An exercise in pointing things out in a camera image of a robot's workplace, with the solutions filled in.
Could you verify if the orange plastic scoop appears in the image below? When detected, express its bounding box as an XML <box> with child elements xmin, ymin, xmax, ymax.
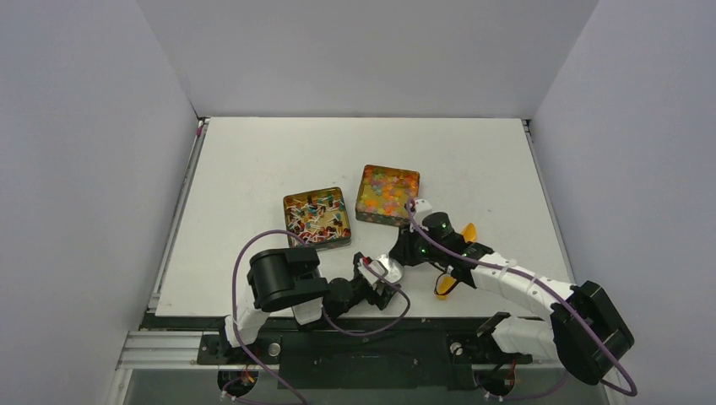
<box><xmin>434</xmin><ymin>223</ymin><xmax>477</xmax><ymax>300</ymax></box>

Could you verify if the clear round lid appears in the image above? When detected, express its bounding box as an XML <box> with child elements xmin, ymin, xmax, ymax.
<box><xmin>371</xmin><ymin>254</ymin><xmax>404</xmax><ymax>284</ymax></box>

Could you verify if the tin box of gummy candies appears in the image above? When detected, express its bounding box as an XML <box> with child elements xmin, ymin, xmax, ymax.
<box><xmin>355</xmin><ymin>165</ymin><xmax>420</xmax><ymax>227</ymax></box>

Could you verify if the tin box of lollipops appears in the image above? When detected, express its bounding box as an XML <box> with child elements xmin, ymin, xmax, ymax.
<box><xmin>283</xmin><ymin>186</ymin><xmax>352</xmax><ymax>250</ymax></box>

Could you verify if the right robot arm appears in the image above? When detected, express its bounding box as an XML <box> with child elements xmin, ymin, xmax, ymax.
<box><xmin>388</xmin><ymin>199</ymin><xmax>637</xmax><ymax>397</ymax></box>

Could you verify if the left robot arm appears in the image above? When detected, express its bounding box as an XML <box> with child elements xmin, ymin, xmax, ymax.
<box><xmin>218</xmin><ymin>247</ymin><xmax>404</xmax><ymax>363</ymax></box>

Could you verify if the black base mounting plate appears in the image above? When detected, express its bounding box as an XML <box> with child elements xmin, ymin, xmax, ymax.
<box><xmin>139</xmin><ymin>316</ymin><xmax>591</xmax><ymax>392</ymax></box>

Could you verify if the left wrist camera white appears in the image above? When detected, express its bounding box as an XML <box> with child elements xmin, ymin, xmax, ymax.
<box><xmin>358</xmin><ymin>257</ymin><xmax>388</xmax><ymax>289</ymax></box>

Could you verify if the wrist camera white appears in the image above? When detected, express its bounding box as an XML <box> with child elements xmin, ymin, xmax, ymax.
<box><xmin>406</xmin><ymin>198</ymin><xmax>433</xmax><ymax>225</ymax></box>
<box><xmin>358</xmin><ymin>257</ymin><xmax>388</xmax><ymax>289</ymax></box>

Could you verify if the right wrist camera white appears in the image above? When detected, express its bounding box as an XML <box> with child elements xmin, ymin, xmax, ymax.
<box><xmin>406</xmin><ymin>198</ymin><xmax>433</xmax><ymax>225</ymax></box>

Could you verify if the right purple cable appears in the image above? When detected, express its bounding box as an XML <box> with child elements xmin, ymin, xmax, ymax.
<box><xmin>405</xmin><ymin>198</ymin><xmax>639</xmax><ymax>402</ymax></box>

